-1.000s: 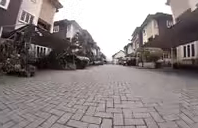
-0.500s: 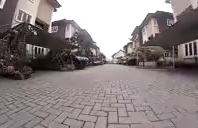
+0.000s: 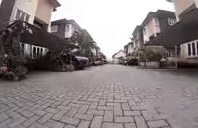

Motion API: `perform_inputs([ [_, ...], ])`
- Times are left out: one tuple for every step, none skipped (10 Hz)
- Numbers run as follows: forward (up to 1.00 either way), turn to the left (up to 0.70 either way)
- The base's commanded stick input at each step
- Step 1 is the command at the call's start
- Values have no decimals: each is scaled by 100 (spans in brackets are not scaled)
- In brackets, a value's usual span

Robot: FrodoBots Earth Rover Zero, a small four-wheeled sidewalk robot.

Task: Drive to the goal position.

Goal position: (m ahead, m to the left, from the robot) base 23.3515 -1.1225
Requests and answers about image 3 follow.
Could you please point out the row of parked cars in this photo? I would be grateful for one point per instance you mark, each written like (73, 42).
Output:
(97, 62)

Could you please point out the dark parked car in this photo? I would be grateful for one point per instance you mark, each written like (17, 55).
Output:
(80, 62)
(132, 62)

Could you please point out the white gabled house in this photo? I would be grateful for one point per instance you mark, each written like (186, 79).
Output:
(118, 56)

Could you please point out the green tree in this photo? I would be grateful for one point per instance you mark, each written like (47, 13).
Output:
(83, 43)

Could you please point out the grey brick paved road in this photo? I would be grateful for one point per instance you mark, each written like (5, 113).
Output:
(107, 96)

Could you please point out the dark green bush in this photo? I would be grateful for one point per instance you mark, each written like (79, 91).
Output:
(62, 61)

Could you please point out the grey house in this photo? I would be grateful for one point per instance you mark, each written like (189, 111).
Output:
(136, 38)

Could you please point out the brown and cream house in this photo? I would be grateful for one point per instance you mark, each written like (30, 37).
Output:
(65, 28)

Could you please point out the cream house with dark roof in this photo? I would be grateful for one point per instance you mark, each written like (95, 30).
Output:
(153, 28)

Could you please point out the cream house with dark canopy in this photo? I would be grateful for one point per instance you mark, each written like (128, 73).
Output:
(37, 13)

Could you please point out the bush with red flowers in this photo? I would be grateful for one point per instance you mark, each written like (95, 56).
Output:
(7, 56)

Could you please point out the cream house with white windows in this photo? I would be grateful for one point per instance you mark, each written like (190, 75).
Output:
(190, 20)

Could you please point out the green hedge over low wall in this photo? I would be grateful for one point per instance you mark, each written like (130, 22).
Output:
(152, 53)

